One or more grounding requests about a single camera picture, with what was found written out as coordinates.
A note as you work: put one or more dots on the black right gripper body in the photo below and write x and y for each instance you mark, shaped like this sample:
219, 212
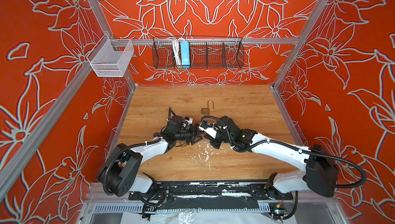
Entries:
218, 139

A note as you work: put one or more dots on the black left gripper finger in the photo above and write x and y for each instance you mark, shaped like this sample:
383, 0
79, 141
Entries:
197, 132
196, 139

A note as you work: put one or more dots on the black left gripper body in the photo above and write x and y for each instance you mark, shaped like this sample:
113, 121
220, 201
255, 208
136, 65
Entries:
184, 135

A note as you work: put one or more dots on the large brass padlock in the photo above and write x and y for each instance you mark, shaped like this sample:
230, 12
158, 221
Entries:
206, 110

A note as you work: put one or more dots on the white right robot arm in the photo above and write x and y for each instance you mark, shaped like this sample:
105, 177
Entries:
316, 170

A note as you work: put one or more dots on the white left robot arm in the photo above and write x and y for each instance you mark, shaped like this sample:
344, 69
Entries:
119, 174

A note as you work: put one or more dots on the light blue box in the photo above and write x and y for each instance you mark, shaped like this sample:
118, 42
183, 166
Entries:
185, 54

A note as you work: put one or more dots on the aluminium horizontal rear bar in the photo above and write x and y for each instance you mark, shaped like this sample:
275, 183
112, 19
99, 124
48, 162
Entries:
244, 41

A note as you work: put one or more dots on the white mesh basket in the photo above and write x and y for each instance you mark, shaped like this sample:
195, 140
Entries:
111, 57

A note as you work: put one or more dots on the aluminium left side bar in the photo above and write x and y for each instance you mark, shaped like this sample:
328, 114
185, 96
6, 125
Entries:
23, 155

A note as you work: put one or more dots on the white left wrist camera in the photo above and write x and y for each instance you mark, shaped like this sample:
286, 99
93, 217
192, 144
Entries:
187, 122

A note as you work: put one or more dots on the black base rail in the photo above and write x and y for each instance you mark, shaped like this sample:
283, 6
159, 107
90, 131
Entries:
223, 195

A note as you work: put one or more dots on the black wire basket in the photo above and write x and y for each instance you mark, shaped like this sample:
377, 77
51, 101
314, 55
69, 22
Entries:
203, 55

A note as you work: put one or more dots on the aluminium frame post left rear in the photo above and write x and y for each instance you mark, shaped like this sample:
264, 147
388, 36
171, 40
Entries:
101, 18

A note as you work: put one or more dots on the aluminium frame post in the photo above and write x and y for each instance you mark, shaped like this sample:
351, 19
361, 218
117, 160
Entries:
316, 12
101, 18

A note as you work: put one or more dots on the aluminium frame post right rear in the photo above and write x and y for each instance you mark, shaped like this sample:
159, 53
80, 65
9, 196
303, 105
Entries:
316, 12

